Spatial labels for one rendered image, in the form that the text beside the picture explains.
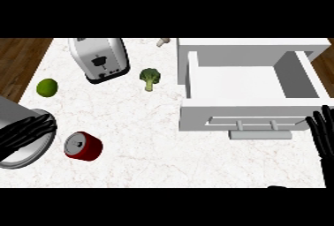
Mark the green lime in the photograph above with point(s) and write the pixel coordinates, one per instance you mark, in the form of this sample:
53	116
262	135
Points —
47	87

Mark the red soda can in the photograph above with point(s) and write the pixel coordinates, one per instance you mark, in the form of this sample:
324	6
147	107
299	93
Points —
85	147

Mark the white open drawer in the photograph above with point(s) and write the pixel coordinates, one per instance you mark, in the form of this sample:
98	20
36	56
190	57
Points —
239	85

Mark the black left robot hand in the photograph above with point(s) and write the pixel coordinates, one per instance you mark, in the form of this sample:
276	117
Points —
26	132

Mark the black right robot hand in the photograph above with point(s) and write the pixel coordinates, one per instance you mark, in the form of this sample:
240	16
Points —
326	138

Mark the silver toaster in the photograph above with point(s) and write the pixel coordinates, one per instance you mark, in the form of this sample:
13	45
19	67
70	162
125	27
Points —
100	58

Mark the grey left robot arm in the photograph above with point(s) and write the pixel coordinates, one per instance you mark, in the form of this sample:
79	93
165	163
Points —
16	110

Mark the green broccoli floret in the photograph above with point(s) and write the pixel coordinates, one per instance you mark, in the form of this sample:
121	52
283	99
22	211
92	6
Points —
150	77

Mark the white cabinet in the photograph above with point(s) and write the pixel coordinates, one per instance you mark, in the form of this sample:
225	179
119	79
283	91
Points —
243	51

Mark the white drawer front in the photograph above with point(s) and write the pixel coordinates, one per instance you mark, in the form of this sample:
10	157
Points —
196	117

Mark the pale mushroom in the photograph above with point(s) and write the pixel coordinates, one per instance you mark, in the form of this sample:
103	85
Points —
162	42

